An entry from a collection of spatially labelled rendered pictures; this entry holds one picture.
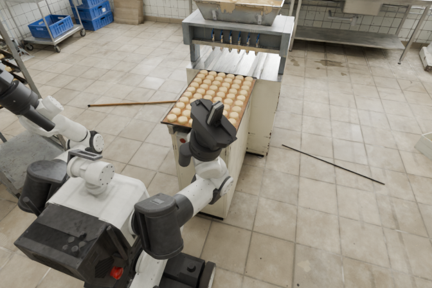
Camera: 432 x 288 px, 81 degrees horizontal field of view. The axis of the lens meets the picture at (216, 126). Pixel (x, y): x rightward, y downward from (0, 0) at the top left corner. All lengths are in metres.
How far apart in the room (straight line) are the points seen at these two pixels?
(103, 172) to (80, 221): 0.15
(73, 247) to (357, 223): 1.90
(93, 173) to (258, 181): 1.66
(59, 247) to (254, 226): 1.44
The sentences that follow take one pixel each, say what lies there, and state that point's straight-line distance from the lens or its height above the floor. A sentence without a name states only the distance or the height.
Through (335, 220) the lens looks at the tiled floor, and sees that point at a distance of 2.19.
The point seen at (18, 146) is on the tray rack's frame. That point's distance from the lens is 2.86.
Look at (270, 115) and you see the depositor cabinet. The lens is 2.01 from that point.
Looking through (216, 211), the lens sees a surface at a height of 0.16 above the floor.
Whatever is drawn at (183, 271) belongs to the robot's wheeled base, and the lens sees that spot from 1.64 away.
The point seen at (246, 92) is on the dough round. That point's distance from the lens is 1.53.
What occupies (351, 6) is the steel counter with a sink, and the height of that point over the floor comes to 0.72.
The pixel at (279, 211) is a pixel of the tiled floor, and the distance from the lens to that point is 2.09.
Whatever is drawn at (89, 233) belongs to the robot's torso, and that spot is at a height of 1.11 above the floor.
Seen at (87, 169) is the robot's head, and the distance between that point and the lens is 0.77.
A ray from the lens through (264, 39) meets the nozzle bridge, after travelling 1.82.
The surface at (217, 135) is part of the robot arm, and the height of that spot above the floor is 1.39.
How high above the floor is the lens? 1.75
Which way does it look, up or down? 40 degrees down
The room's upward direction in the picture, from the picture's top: straight up
